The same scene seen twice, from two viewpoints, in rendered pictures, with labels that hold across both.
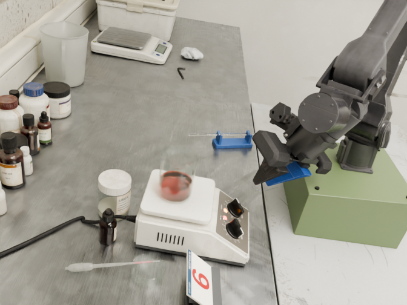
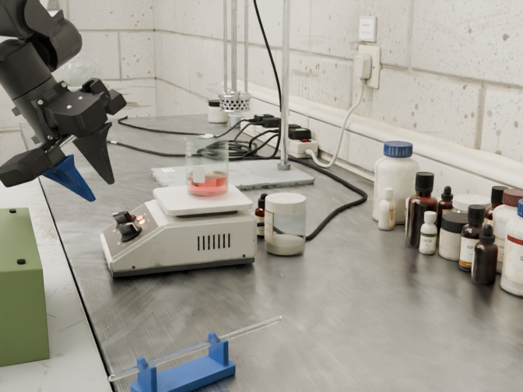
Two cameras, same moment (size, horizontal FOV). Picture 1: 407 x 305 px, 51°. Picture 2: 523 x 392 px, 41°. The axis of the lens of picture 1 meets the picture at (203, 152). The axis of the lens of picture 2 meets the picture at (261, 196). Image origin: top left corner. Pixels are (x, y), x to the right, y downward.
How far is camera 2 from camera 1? 1.54 m
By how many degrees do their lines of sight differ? 129
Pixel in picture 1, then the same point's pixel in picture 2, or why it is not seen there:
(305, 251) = not seen: hidden behind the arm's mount
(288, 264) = (46, 260)
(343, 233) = not seen: outside the picture
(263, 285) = (78, 244)
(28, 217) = (355, 231)
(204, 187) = (177, 203)
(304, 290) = not seen: hidden behind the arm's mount
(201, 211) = (166, 190)
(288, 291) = (48, 246)
